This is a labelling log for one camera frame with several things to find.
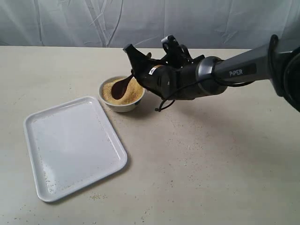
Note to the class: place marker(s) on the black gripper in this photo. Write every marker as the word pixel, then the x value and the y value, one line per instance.
pixel 164 80

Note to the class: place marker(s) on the brown wooden spoon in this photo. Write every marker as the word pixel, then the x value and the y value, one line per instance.
pixel 120 87

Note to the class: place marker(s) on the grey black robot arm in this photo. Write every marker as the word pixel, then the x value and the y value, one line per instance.
pixel 278 61

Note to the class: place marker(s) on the tan granular powder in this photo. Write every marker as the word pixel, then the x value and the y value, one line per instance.
pixel 133 93

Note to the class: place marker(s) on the white ceramic bowl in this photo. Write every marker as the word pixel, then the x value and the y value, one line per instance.
pixel 119 108

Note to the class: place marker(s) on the white backdrop cloth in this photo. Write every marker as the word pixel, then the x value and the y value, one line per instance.
pixel 242 24

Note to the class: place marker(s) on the white rectangular tray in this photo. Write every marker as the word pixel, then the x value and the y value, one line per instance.
pixel 71 146

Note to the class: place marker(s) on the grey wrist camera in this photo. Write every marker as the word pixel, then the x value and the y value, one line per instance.
pixel 176 55

